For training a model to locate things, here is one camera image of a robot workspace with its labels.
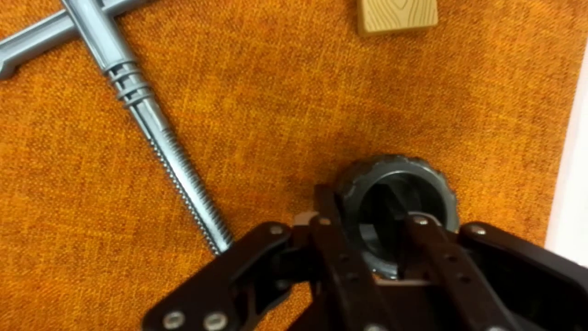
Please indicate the clear plastic storage box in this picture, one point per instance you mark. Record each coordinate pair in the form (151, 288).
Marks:
(576, 185)

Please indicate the grey metal cross wrench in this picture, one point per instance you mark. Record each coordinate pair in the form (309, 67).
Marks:
(101, 34)

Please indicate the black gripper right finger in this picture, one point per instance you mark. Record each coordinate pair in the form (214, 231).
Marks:
(489, 277)

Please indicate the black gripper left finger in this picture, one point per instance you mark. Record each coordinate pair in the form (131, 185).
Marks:
(331, 277)

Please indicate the black ribbed plastic nut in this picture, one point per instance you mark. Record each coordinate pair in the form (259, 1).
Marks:
(368, 170)

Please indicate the light wooden block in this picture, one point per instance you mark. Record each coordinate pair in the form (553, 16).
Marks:
(397, 16)

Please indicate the orange fabric sofa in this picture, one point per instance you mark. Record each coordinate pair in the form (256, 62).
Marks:
(276, 93)

